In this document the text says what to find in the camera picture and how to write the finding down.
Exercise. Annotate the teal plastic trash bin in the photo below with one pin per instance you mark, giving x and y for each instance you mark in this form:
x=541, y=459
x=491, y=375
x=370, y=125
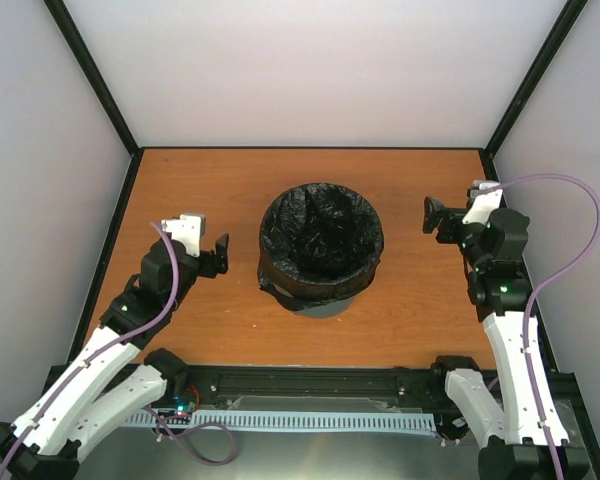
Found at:
x=329, y=310

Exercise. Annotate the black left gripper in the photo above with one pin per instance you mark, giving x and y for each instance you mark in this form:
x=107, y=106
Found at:
x=211, y=268

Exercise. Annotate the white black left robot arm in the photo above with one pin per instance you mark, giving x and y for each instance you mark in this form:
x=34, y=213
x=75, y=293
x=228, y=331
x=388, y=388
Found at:
x=82, y=407

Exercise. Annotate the black frame post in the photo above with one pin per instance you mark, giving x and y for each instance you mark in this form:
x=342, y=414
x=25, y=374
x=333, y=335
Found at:
x=554, y=40
x=80, y=51

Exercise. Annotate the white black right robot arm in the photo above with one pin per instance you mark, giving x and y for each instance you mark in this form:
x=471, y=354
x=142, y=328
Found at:
x=520, y=435

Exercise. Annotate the light blue slotted cable duct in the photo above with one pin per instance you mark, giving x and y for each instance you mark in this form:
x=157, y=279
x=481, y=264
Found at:
x=310, y=422

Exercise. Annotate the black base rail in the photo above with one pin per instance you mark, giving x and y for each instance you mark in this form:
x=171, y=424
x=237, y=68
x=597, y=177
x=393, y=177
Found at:
x=400, y=387

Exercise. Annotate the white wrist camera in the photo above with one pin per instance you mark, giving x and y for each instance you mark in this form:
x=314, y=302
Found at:
x=187, y=229
x=483, y=198

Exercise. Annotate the metal base plate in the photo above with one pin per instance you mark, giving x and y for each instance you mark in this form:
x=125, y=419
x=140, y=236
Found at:
x=146, y=447

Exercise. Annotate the black plastic trash bag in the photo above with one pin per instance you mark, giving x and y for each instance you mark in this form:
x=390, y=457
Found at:
x=320, y=245

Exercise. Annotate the black right rear frame post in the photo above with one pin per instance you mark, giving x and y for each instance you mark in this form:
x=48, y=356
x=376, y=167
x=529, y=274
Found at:
x=554, y=40

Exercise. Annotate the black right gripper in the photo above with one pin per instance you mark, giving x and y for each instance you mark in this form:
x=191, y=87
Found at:
x=433, y=219

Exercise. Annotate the black left rear frame post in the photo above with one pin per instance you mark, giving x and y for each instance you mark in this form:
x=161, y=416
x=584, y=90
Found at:
x=80, y=51

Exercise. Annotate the small green-lit circuit board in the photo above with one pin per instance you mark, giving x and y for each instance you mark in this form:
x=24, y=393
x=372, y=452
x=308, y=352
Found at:
x=186, y=403

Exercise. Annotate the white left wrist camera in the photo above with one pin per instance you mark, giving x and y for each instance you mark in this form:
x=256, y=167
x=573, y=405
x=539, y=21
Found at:
x=187, y=229

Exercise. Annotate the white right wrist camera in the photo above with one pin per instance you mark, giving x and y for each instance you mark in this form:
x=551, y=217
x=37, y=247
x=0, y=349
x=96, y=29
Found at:
x=483, y=198

